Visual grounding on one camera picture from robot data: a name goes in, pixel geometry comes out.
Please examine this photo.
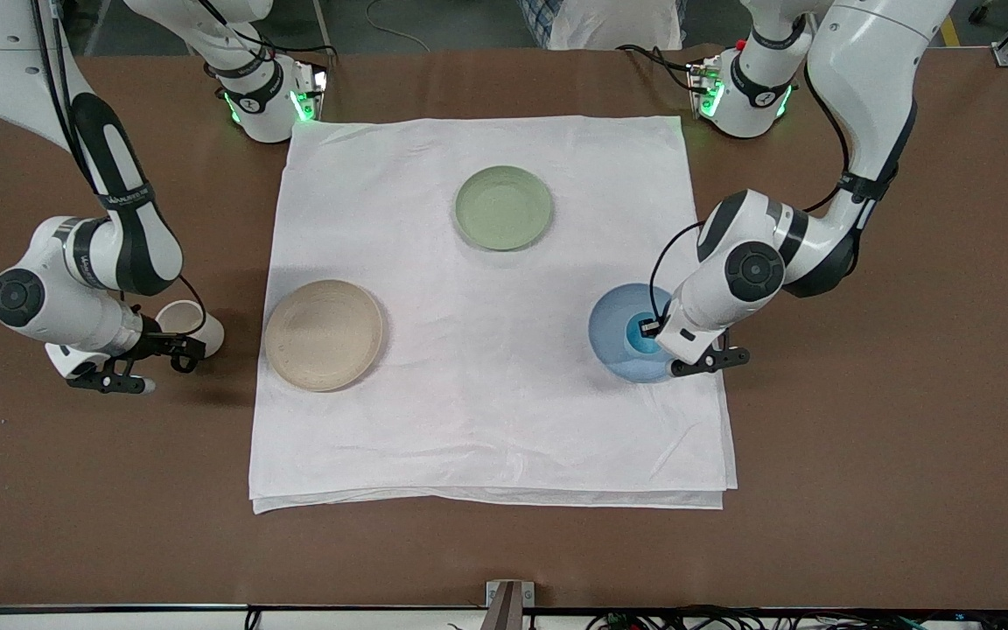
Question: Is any blue cup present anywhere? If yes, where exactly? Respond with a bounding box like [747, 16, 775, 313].
[625, 313, 673, 358]

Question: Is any white mug black handle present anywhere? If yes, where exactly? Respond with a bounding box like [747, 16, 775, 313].
[157, 299, 226, 361]

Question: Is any blue round plate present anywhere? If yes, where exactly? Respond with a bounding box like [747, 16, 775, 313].
[588, 282, 689, 384]

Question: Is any beige round plate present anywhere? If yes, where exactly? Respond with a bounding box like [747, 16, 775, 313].
[263, 278, 385, 393]

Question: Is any green round plate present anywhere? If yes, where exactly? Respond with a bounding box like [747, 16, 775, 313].
[453, 164, 555, 253]

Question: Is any white cloth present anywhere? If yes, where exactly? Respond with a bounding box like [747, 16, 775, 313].
[248, 114, 739, 515]

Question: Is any silver left base connector panel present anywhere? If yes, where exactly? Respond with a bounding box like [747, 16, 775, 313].
[688, 57, 725, 119]

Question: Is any silver base connector panel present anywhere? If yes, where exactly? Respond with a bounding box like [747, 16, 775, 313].
[292, 61, 328, 122]
[688, 57, 725, 119]

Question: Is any silver right base connector panel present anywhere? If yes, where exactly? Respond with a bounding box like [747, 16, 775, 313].
[292, 61, 328, 122]

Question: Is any white plastic bag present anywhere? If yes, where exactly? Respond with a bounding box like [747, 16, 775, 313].
[548, 0, 684, 51]

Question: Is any blue checkered fabric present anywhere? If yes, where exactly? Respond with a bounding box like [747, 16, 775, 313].
[520, 0, 568, 46]

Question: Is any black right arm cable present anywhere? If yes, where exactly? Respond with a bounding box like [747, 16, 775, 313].
[30, 0, 207, 340]

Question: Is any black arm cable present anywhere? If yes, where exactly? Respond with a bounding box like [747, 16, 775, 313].
[30, 0, 207, 340]
[648, 61, 855, 326]

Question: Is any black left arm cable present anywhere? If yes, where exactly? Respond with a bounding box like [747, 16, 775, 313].
[648, 61, 855, 326]

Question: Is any black left base cable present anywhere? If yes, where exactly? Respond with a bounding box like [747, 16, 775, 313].
[618, 44, 697, 93]

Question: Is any black base cable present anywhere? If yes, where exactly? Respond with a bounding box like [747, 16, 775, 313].
[618, 44, 697, 93]
[198, 0, 336, 64]

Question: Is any black cable bundle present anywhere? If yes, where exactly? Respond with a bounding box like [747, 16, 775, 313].
[587, 608, 1008, 630]

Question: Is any metal table edge bracket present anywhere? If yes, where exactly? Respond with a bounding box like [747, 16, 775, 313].
[485, 579, 536, 630]

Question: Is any black right base cable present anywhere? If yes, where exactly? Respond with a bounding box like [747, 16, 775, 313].
[198, 0, 336, 64]

